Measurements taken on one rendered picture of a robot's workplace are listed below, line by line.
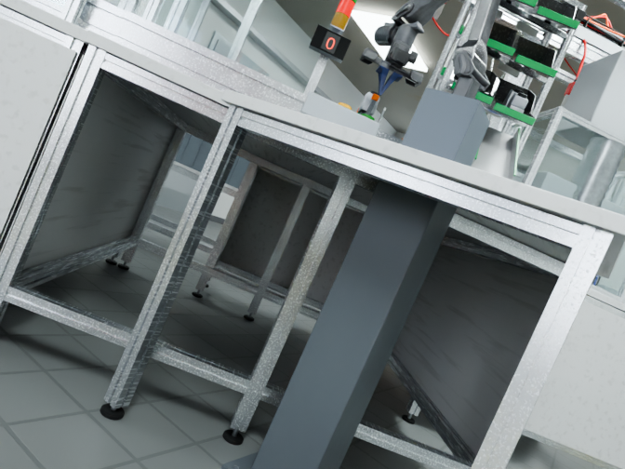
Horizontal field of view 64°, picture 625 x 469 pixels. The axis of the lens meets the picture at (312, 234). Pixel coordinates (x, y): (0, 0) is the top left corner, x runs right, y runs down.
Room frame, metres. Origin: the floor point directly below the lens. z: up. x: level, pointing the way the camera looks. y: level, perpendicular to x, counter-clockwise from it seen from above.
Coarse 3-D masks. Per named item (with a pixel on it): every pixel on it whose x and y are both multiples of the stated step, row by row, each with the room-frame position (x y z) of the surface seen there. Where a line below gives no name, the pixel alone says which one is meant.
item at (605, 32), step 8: (592, 16) 2.83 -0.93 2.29; (600, 16) 2.83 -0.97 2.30; (584, 24) 2.74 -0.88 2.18; (592, 24) 2.73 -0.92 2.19; (592, 32) 2.76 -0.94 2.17; (600, 32) 2.76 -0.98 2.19; (608, 32) 2.75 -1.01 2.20; (616, 32) 2.75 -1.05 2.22; (616, 40) 2.76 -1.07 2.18; (624, 40) 2.75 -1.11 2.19; (568, 64) 2.81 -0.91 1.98
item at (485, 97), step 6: (486, 72) 1.78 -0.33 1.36; (492, 72) 1.77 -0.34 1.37; (450, 78) 1.74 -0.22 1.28; (456, 78) 1.80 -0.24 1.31; (492, 78) 1.71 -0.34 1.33; (450, 84) 1.63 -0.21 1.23; (492, 84) 1.66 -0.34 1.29; (486, 90) 1.72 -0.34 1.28; (480, 96) 1.55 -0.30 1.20; (486, 96) 1.54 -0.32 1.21; (492, 96) 1.58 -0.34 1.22; (486, 102) 1.55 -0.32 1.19
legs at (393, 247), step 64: (256, 128) 1.18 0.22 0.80; (384, 192) 1.22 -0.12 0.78; (448, 192) 0.95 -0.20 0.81; (192, 256) 1.25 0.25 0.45; (384, 256) 1.18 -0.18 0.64; (576, 256) 0.82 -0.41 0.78; (320, 320) 1.23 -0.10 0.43; (384, 320) 1.15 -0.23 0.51; (128, 384) 1.22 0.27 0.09; (320, 384) 1.19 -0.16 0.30; (512, 384) 0.82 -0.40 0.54; (320, 448) 1.16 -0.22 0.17; (512, 448) 0.80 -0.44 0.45
